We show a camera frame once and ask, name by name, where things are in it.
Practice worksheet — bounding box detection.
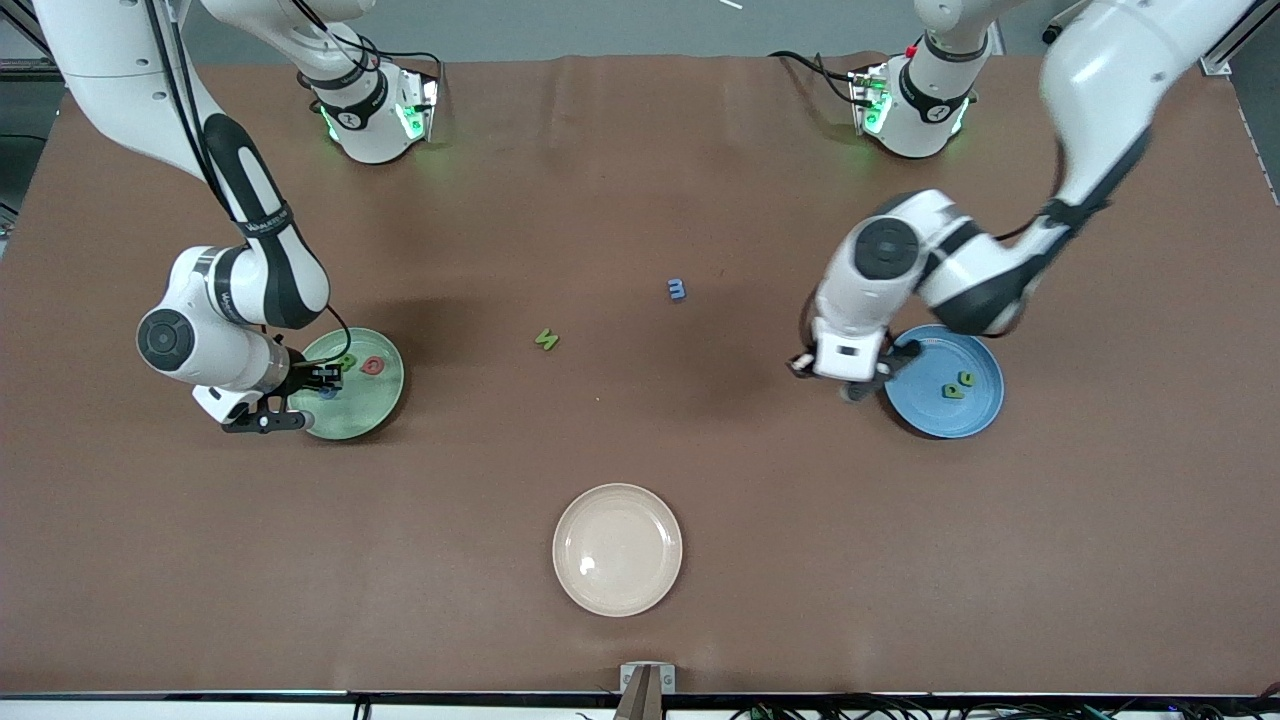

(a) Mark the light green plate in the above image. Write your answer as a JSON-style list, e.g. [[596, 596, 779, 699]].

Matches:
[[287, 327, 406, 441]]

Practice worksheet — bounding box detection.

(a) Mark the blue plate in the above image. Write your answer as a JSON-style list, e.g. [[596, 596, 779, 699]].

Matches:
[[884, 323, 1005, 439]]

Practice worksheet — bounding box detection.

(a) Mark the brown table mat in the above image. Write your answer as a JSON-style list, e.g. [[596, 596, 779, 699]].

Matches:
[[0, 52, 1280, 697]]

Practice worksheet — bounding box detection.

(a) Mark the beige plate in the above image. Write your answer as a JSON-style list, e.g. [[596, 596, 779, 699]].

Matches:
[[552, 483, 684, 618]]

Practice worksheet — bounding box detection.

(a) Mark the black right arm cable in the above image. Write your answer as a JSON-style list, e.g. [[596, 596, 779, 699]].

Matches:
[[140, 0, 353, 371]]

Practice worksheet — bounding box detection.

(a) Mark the black left base cable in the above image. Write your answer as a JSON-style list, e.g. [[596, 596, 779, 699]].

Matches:
[[768, 50, 866, 109]]

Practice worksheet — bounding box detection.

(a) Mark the black base cable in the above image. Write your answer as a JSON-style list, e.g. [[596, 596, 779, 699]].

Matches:
[[330, 28, 443, 87], [768, 50, 866, 109]]

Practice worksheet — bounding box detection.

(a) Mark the black right base cable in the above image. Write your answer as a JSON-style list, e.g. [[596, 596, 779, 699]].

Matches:
[[330, 28, 443, 87]]

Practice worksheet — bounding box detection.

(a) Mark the brown camera post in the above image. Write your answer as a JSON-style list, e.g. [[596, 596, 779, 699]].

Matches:
[[613, 668, 666, 720]]

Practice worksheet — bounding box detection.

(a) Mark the aluminium frame post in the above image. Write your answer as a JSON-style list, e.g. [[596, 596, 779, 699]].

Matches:
[[1200, 25, 1256, 77]]

